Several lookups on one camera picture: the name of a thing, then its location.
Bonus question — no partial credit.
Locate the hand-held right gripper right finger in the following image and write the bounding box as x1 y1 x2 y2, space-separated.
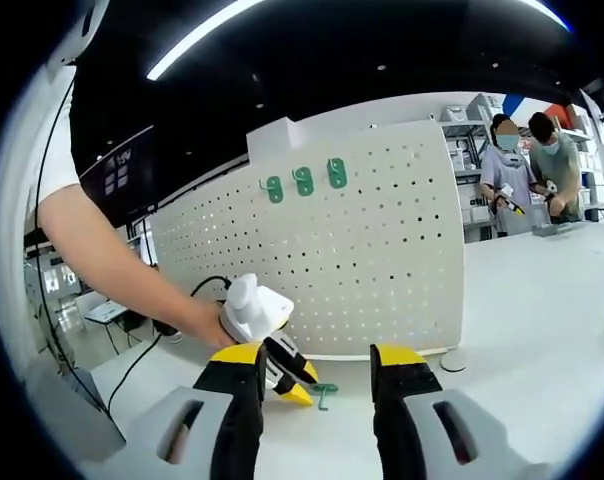
369 342 513 480

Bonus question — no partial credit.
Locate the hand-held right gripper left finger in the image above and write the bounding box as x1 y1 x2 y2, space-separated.
154 341 268 480

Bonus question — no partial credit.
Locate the green hook assembly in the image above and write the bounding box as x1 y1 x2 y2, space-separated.
325 157 348 190
290 165 316 197
309 382 339 414
258 174 286 205

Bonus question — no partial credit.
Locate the white pegboard mounting plate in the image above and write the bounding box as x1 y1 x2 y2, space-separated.
149 121 467 361

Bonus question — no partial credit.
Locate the person's left hand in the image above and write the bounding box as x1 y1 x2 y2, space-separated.
194 302 238 350

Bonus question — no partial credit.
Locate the round white board foot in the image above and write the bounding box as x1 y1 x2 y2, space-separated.
439 348 470 373

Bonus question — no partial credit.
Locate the white laptop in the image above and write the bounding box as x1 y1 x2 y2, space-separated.
84 298 131 325

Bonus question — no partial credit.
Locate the grey office chair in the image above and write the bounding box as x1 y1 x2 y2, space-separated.
11 349 127 451

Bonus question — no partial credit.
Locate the grey metal tray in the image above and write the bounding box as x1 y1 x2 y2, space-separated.
530 221 586 240

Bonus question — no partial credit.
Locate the person's torso in light shirt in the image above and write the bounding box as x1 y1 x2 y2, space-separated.
24 62 83 214

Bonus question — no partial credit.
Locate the long ceiling light strip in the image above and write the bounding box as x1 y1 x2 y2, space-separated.
145 0 266 82

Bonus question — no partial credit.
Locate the white chest device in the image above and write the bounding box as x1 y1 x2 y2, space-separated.
51 0 112 69

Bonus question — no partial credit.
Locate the red white blue banner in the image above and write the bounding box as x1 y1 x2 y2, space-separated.
500 91 572 120

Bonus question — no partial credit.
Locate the short ceiling light strip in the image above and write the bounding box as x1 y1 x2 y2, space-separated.
524 0 572 32

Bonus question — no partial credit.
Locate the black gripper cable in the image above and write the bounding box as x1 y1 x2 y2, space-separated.
106 275 233 419

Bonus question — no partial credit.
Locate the large dark wall screen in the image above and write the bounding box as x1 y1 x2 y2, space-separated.
78 124 157 230

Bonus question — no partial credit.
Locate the thin black cable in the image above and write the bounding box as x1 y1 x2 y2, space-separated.
34 74 111 419

